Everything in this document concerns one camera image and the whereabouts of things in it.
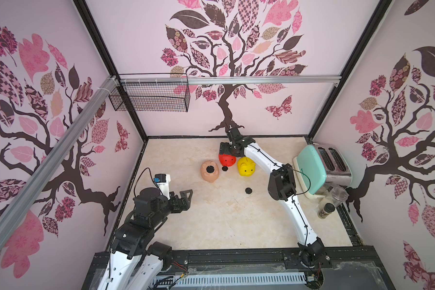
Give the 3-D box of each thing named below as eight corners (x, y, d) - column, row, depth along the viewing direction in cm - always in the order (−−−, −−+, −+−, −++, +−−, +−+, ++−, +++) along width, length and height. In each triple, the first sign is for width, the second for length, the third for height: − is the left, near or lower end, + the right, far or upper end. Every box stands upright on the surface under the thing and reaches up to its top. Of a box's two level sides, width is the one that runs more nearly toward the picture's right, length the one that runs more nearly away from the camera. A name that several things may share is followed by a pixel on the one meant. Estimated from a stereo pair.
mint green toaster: (304, 198, 94) (318, 181, 80) (292, 161, 110) (302, 140, 96) (342, 198, 94) (363, 180, 80) (324, 161, 110) (339, 140, 96)
